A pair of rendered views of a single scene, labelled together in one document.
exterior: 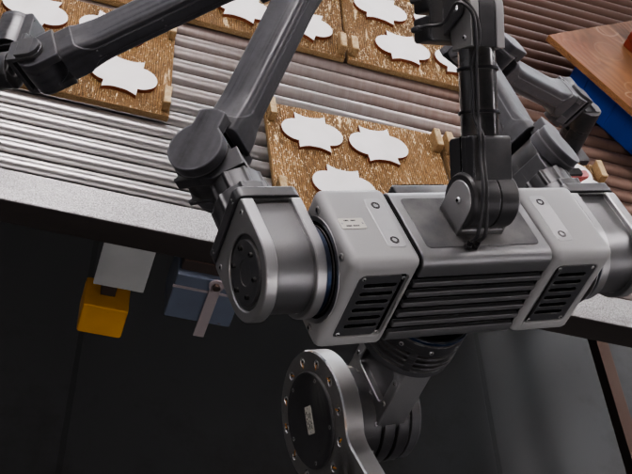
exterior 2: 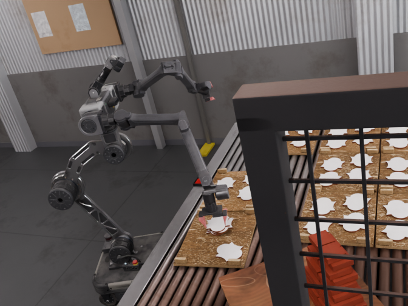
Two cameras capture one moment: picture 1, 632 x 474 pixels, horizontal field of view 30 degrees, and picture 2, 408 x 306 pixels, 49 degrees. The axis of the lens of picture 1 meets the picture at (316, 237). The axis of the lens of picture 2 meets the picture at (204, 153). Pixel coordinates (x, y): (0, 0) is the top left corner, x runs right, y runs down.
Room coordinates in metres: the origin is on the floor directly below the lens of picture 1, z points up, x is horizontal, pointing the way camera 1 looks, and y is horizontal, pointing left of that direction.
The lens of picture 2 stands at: (3.53, -1.71, 2.34)
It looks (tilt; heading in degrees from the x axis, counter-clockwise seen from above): 27 degrees down; 135
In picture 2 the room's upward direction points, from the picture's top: 14 degrees counter-clockwise
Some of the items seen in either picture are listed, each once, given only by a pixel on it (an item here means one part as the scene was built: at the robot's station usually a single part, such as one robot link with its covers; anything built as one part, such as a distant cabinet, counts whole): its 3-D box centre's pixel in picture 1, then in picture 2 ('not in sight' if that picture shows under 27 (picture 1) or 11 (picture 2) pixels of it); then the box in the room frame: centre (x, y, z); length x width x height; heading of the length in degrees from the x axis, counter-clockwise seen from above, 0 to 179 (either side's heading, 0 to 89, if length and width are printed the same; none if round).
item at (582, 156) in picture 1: (571, 138); (210, 206); (2.22, -0.42, 1.12); 0.10 x 0.07 x 0.07; 36
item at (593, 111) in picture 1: (581, 114); (209, 195); (2.22, -0.41, 1.18); 0.07 x 0.06 x 0.07; 37
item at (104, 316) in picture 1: (111, 280); not in sight; (1.65, 0.33, 0.74); 0.09 x 0.08 x 0.24; 108
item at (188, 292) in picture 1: (203, 287); not in sight; (1.71, 0.16, 0.77); 0.14 x 0.11 x 0.18; 108
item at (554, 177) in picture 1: (558, 201); (108, 120); (1.45, -0.30, 1.45); 0.09 x 0.08 x 0.12; 127
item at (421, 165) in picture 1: (360, 170); (236, 190); (2.06, -0.03, 0.93); 0.41 x 0.35 x 0.02; 112
